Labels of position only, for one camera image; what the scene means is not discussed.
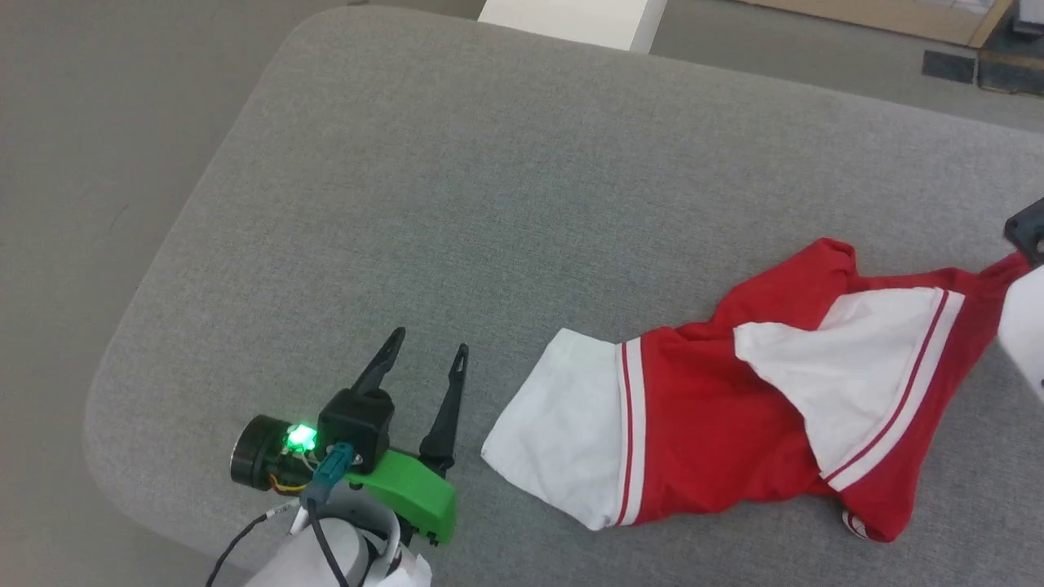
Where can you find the large black floor mat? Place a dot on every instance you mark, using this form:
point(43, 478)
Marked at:
point(1011, 72)

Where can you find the grey upholstered sofa cushion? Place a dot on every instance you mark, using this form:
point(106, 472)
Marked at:
point(489, 244)

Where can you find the white rectangular box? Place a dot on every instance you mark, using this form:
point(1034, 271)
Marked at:
point(571, 20)

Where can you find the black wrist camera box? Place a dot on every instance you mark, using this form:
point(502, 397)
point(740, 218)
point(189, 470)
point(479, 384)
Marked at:
point(1029, 232)
point(357, 428)

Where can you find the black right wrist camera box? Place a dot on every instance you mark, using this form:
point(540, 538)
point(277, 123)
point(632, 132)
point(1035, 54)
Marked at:
point(1029, 232)

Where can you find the red and white sports jersey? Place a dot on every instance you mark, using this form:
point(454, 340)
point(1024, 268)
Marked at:
point(718, 424)

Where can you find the white paper label tag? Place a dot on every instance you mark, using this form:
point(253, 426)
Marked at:
point(408, 572)

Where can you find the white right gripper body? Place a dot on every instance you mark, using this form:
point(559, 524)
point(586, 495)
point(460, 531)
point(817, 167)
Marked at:
point(1026, 334)

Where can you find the lemon print partition screen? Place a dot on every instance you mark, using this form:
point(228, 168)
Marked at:
point(881, 16)

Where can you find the small black floor mat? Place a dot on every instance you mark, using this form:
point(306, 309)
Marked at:
point(948, 67)

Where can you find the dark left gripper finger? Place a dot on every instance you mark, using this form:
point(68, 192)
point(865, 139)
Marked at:
point(447, 416)
point(379, 363)

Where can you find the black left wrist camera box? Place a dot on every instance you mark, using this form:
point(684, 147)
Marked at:
point(357, 428)

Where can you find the grey metal partition foot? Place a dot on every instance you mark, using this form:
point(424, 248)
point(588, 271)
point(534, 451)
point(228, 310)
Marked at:
point(1029, 16)

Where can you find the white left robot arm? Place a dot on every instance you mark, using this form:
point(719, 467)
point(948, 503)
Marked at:
point(326, 554)

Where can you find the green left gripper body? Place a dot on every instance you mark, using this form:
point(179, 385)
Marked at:
point(412, 493)

